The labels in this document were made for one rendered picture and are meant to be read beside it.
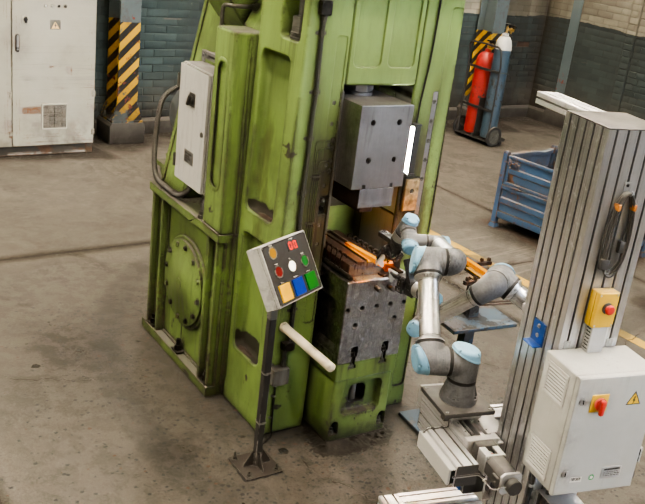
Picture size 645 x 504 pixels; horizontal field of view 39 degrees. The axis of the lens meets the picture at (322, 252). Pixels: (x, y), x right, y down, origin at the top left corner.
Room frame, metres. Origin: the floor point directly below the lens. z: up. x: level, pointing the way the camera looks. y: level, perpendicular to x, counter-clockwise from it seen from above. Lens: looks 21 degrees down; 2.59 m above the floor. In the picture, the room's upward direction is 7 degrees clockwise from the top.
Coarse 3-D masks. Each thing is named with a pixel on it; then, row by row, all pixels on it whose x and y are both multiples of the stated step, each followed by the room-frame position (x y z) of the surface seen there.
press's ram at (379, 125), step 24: (360, 96) 4.27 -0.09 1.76; (384, 96) 4.35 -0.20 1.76; (360, 120) 4.06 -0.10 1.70; (384, 120) 4.14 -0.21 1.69; (408, 120) 4.22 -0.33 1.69; (360, 144) 4.07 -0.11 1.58; (384, 144) 4.15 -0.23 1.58; (336, 168) 4.18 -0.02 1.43; (360, 168) 4.08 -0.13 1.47; (384, 168) 4.16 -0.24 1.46
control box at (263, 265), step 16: (288, 240) 3.78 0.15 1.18; (304, 240) 3.87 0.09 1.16; (256, 256) 3.61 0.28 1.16; (288, 256) 3.73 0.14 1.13; (256, 272) 3.61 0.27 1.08; (272, 272) 3.60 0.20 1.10; (288, 272) 3.68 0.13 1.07; (304, 272) 3.77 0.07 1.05; (272, 288) 3.56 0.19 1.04; (320, 288) 3.81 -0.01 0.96; (272, 304) 3.56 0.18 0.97; (288, 304) 3.59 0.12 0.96
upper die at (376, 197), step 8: (336, 184) 4.25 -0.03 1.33; (336, 192) 4.24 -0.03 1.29; (344, 192) 4.19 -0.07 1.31; (352, 192) 4.13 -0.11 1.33; (360, 192) 4.09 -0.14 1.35; (368, 192) 4.12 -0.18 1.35; (376, 192) 4.14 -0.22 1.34; (384, 192) 4.17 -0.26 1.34; (392, 192) 4.20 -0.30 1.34; (344, 200) 4.18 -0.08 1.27; (352, 200) 4.13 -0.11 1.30; (360, 200) 4.10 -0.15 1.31; (368, 200) 4.12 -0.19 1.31; (376, 200) 4.15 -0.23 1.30; (384, 200) 4.18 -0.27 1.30
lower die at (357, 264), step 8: (336, 232) 4.50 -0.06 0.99; (328, 240) 4.37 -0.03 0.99; (336, 240) 4.37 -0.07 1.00; (352, 240) 4.41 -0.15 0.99; (328, 248) 4.28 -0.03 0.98; (344, 248) 4.28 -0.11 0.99; (328, 256) 4.24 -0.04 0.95; (344, 256) 4.20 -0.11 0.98; (352, 256) 4.19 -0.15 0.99; (360, 256) 4.19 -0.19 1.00; (336, 264) 4.18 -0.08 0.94; (344, 264) 4.12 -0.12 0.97; (352, 264) 4.10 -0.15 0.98; (360, 264) 4.13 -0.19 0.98; (368, 264) 4.15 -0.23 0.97; (352, 272) 4.10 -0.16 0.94; (360, 272) 4.13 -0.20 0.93; (368, 272) 4.16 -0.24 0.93; (376, 272) 4.19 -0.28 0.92
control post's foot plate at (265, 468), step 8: (232, 456) 3.80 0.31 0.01; (240, 456) 3.81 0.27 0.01; (248, 456) 3.74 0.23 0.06; (264, 456) 3.78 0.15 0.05; (232, 464) 3.75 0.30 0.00; (240, 464) 3.74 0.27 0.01; (248, 464) 3.74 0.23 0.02; (264, 464) 3.77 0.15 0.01; (272, 464) 3.78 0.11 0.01; (240, 472) 3.68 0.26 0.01; (248, 472) 3.66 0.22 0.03; (256, 472) 3.69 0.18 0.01; (264, 472) 3.70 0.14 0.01; (272, 472) 3.71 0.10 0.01; (280, 472) 3.73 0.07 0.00; (248, 480) 3.63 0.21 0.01
